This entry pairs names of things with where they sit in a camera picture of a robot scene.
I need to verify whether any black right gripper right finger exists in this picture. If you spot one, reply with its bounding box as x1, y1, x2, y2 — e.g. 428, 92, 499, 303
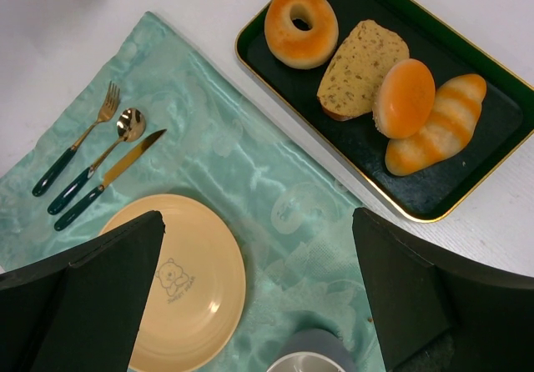
353, 208, 533, 371

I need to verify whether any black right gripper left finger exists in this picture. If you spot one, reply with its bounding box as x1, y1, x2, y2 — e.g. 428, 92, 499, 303
1, 211, 165, 371

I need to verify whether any striped long bread roll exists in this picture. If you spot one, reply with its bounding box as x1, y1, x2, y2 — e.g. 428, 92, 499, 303
385, 73, 487, 176

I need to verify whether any seeded bread slice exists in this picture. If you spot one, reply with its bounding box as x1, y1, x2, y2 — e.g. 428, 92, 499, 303
317, 19, 410, 121

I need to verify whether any purple mug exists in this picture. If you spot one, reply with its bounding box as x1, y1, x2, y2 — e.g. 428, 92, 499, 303
267, 329, 356, 372

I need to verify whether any yellow round plate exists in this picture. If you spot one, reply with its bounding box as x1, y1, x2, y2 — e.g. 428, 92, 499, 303
103, 194, 246, 371

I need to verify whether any dark green serving tray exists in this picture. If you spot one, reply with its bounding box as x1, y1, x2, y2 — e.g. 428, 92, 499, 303
235, 0, 533, 222

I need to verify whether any round orange bun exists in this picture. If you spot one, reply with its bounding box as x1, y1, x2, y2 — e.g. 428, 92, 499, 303
372, 58, 436, 139

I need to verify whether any teal patterned placemat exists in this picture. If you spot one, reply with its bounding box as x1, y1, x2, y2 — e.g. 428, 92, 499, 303
1, 13, 384, 371

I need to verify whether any orange bagel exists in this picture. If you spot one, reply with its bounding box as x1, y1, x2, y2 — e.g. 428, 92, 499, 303
264, 0, 339, 69

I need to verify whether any gold knife green handle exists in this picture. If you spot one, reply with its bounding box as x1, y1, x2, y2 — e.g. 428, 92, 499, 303
52, 129, 166, 231

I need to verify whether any gold spoon green handle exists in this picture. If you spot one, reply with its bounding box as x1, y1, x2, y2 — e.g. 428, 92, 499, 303
47, 108, 146, 215

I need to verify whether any gold fork green handle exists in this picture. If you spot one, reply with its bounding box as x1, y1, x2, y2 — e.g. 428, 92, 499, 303
32, 82, 120, 197

